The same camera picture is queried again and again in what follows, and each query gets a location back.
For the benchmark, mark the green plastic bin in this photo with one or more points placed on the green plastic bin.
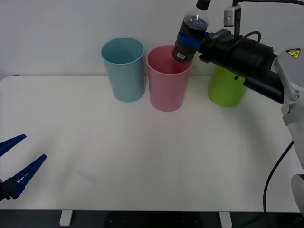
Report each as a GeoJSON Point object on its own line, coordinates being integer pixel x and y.
{"type": "Point", "coordinates": [225, 92]}

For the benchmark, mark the pale blue plastic bin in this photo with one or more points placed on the pale blue plastic bin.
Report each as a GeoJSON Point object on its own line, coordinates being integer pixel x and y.
{"type": "Point", "coordinates": [126, 80]}

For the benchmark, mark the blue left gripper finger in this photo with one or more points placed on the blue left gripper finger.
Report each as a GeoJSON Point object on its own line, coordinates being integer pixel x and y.
{"type": "Point", "coordinates": [10, 143]}
{"type": "Point", "coordinates": [26, 173]}

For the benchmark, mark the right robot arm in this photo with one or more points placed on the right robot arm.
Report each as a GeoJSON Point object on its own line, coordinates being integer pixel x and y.
{"type": "Point", "coordinates": [261, 69]}

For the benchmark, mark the pink plastic bin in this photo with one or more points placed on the pink plastic bin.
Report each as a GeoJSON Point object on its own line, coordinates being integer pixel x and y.
{"type": "Point", "coordinates": [166, 92]}

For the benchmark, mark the dark plastic bottle black cap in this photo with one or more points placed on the dark plastic bottle black cap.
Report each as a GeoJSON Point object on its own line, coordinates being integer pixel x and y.
{"type": "Point", "coordinates": [185, 53]}

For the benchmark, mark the white table leg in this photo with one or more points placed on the white table leg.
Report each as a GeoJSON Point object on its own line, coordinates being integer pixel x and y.
{"type": "Point", "coordinates": [225, 219]}
{"type": "Point", "coordinates": [65, 218]}

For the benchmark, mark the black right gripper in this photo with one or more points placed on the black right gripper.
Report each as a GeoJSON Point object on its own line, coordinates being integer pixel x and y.
{"type": "Point", "coordinates": [219, 50]}

